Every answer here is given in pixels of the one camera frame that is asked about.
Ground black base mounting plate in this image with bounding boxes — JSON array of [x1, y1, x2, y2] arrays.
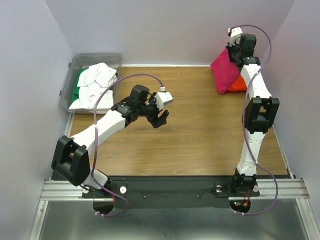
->
[[82, 175, 260, 209]]

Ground green t shirt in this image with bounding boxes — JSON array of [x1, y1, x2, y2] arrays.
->
[[71, 67, 88, 106]]

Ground aluminium frame rail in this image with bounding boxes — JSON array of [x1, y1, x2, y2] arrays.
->
[[40, 178, 310, 202]]

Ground pink t shirt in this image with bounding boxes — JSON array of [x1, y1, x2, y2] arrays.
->
[[210, 49, 240, 95]]

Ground dark red folded t shirt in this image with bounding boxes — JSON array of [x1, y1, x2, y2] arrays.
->
[[224, 90, 246, 94]]

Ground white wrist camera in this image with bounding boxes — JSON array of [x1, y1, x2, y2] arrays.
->
[[154, 86, 174, 110], [227, 27, 243, 47]]

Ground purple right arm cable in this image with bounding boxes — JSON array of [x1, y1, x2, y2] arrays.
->
[[228, 24, 279, 217]]

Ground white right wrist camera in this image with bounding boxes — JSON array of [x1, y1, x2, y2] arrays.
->
[[227, 27, 243, 47]]

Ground small electronics board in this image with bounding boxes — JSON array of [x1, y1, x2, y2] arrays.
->
[[231, 200, 251, 210]]

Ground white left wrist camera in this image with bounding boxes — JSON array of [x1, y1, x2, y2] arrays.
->
[[154, 86, 174, 110]]

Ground white t shirt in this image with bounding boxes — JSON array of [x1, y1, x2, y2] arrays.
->
[[69, 62, 117, 110]]

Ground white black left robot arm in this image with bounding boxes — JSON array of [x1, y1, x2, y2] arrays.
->
[[51, 84, 173, 197]]

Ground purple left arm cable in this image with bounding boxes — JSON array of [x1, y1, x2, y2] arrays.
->
[[90, 73, 166, 218]]

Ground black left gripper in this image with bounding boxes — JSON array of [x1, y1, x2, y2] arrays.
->
[[137, 92, 169, 128]]

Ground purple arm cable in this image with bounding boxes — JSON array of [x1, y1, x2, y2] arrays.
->
[[228, 24, 279, 217], [90, 73, 166, 218]]

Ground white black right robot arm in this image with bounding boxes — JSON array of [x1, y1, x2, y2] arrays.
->
[[226, 27, 280, 195]]

